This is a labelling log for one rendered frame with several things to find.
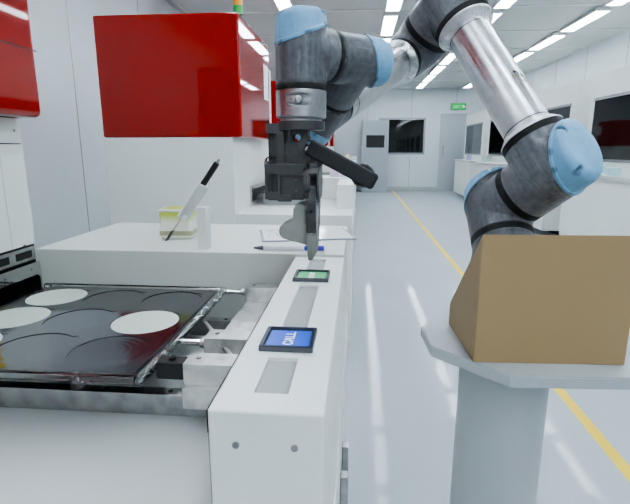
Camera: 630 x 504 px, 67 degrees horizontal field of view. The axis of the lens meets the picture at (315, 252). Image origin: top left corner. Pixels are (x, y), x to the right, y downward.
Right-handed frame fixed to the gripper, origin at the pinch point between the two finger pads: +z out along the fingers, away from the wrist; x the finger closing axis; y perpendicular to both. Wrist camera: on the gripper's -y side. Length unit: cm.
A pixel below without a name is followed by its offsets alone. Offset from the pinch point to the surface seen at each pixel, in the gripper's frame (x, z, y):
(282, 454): 39.8, 8.0, -1.0
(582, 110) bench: -575, -65, -286
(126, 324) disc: 7.5, 10.4, 28.3
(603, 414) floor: -129, 100, -118
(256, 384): 35.4, 4.4, 2.0
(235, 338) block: 13.3, 9.5, 9.8
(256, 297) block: -10.8, 11.3, 12.0
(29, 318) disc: 6.3, 10.4, 44.9
